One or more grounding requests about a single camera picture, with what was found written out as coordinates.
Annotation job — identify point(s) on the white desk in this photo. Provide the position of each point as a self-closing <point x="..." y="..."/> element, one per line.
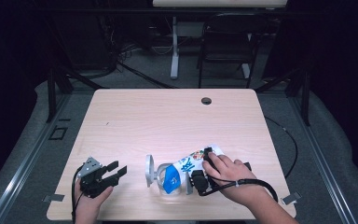
<point x="174" y="46"/>

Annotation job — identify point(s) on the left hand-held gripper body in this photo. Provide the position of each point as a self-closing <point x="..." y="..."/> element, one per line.
<point x="90" y="177"/>

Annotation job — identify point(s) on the clear container with grey lid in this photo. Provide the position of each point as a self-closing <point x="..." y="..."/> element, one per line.
<point x="149" y="171"/>

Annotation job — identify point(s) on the aluminium rail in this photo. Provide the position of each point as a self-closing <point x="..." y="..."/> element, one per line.
<point x="21" y="171"/>
<point x="323" y="161"/>

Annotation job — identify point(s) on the white and blue snack pouch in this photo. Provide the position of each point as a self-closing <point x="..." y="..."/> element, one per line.
<point x="186" y="166"/>

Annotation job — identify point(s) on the person's right hand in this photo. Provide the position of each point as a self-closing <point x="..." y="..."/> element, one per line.
<point x="233" y="175"/>

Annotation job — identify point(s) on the black metal frame stand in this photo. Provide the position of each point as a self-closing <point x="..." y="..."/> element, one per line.
<point x="305" y="99"/>
<point x="51" y="93"/>

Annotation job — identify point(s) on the black chair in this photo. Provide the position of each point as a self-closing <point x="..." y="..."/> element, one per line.
<point x="227" y="43"/>

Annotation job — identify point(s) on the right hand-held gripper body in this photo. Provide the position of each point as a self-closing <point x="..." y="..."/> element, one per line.
<point x="200" y="183"/>

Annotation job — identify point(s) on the grey tape strip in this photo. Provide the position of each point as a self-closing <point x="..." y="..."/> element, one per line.
<point x="54" y="198"/>
<point x="292" y="198"/>

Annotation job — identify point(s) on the person's left hand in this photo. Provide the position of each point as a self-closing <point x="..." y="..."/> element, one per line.
<point x="88" y="207"/>

